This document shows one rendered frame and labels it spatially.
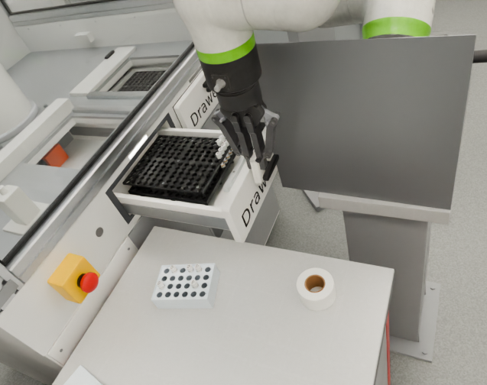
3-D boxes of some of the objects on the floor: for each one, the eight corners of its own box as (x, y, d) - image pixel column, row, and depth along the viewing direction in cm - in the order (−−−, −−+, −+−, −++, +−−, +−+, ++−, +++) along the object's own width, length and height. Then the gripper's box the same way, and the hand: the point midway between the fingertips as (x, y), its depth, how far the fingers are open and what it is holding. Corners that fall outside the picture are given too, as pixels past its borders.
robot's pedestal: (440, 286, 151) (465, 124, 98) (431, 363, 133) (455, 217, 81) (358, 270, 164) (342, 120, 112) (341, 338, 147) (312, 199, 95)
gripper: (191, 92, 67) (227, 189, 84) (264, 94, 62) (287, 197, 79) (209, 67, 71) (240, 164, 88) (279, 67, 66) (297, 169, 83)
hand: (259, 167), depth 81 cm, fingers closed
